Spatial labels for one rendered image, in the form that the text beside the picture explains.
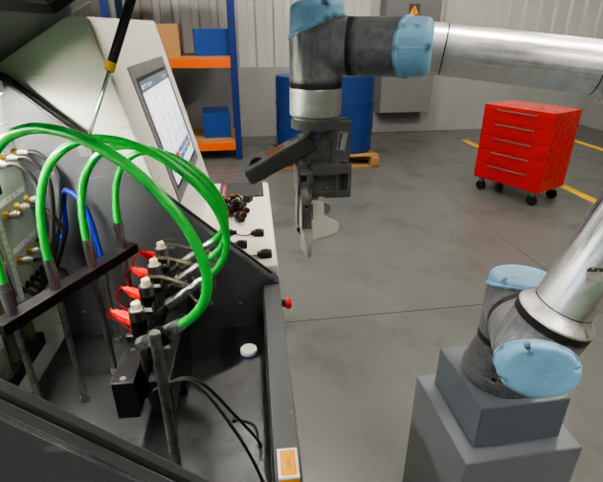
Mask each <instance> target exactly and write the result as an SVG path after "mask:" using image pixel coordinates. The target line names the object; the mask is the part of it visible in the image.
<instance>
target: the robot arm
mask: <svg viewBox="0 0 603 482"><path fill-rule="evenodd" d="M287 39H288V40H289V82H290V115H291V116H292V118H291V127H292V128H294V129H297V130H301V131H303V132H301V133H300V134H298V135H297V136H295V137H293V138H291V139H289V140H288V141H286V142H283V143H281V144H280V145H278V146H276V147H274V148H273V149H271V150H269V151H267V152H265V153H264V154H262V155H260V156H258V157H254V158H253V159H252V160H251V161H250V162H248V163H247V164H245V176H246V177H247V179H248V181H249V182H250V184H252V185H254V184H256V183H258V182H260V181H263V180H265V179H266V178H268V177H269V176H271V175H272V174H274V173H276V172H278V171H280V170H281V169H283V168H285V167H287V166H289V165H290V164H292V163H294V187H295V205H296V228H297V231H298V233H299V234H300V235H301V249H302V250H303V252H304V254H305V255H306V257H311V247H312V242H313V241H315V240H318V239H321V238H325V237H327V236H330V235H333V234H335V233H337V231H338V229H339V224H338V222H337V221H336V220H333V219H331V218H329V217H327V216H326V214H328V213H329V212H330V205H329V204H327V203H325V202H322V201H320V200H319V197H324V198H343V197H350V189H351V168H352V163H351V162H350V161H349V155H350V132H351V121H350V120H348V118H347V117H343V118H337V117H339V116H340V115H341V102H342V78H343V76H354V77H400V78H408V77H424V76H426V75H427V74H433V75H441V76H447V77H461V78H469V79H475V80H483V81H490V82H498V83H504V84H512V85H519V86H526V87H533V88H541V89H548V90H555V91H562V92H570V93H576V94H584V95H592V96H593V97H594V99H595V100H596V102H597V103H601V104H603V39H597V38H588V37H580V36H570V35H561V34H552V33H536V32H526V31H517V30H508V29H499V28H490V27H481V26H472V25H462V24H454V23H445V22H434V20H433V18H431V17H430V16H415V15H414V14H406V15H391V16H350V15H346V12H345V6H344V3H343V2H342V1H340V0H299V1H296V2H294V3H293V4H292V6H291V8H290V12H289V35H288V36H287ZM318 132H322V134H321V135H320V136H318V137H317V136H316V134H317V133H318ZM347 185H348V189H347ZM602 308H603V191H602V193H601V194H600V196H599V197H598V199H597V200H596V202H595V203H594V204H593V206H592V208H591V209H590V211H589V212H588V214H587V215H586V217H585V218H584V220H583V221H582V223H581V224H580V225H579V227H578V228H577V230H576V231H575V233H574V234H573V236H572V237H571V239H570V240H569V242H568V244H567V245H566V246H565V247H564V248H563V250H562V251H561V253H560V254H559V256H558V257H557V259H556V260H555V262H554V263H553V265H552V266H551V267H550V269H549V270H548V272H544V271H542V270H539V269H536V268H532V267H527V266H522V265H501V266H497V267H495V268H493V269H492V270H491V271H490V273H489V276H488V279H487V280H486V289H485V294H484V299H483V303H482V308H481V313H480V322H479V327H478V332H477V334H476V335H475V336H474V338H473V339H472V341H471V343H470V344H469V345H468V346H467V347H466V349H465V351H464V353H463V358H462V369H463V371H464V373H465V375H466V376H467V377H468V379H469V380H470V381H471V382H472V383H474V384H475V385H477V386H478V387H480V388H481V389H483V390H485V391H487V392H489V393H492V394H494V395H497V396H501V397H505V398H511V399H522V398H527V397H532V398H545V397H551V398H553V397H558V396H561V395H564V394H566V393H568V392H570V391H571V390H573V389H574V388H575V387H576V386H577V385H578V384H579V382H580V380H581V377H582V363H581V361H580V360H579V356H580V355H581V354H582V353H583V351H584V350H585V349H586V348H587V347H588V345H589V344H590V343H591V342H592V340H593V339H594V337H595V329H594V326H593V323H592V321H593V319H594V318H595V317H596V316H597V314H598V313H599V312H600V311H601V309H602Z"/></svg>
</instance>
